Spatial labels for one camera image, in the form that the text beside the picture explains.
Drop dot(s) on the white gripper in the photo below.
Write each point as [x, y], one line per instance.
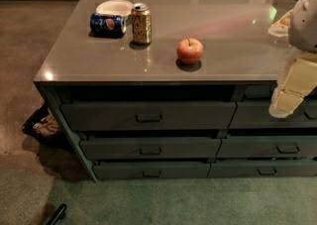
[304, 26]

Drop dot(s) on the drawer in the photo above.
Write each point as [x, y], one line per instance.
[138, 170]
[150, 148]
[167, 115]
[254, 115]
[268, 147]
[263, 168]

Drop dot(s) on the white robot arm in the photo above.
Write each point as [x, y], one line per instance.
[302, 34]

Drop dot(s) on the grey drawer cabinet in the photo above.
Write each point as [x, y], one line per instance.
[240, 62]

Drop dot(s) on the glass jar with snacks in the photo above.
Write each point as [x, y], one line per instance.
[281, 26]

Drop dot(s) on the red apple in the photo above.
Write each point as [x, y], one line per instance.
[189, 51]

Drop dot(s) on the gold soda can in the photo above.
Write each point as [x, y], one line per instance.
[141, 23]

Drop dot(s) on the white bowl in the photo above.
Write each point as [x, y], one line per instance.
[115, 7]

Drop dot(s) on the blue pepsi can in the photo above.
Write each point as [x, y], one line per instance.
[108, 25]

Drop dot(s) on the black bin with brown bag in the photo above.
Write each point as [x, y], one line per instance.
[43, 127]

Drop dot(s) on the black object on floor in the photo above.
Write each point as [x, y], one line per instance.
[58, 215]

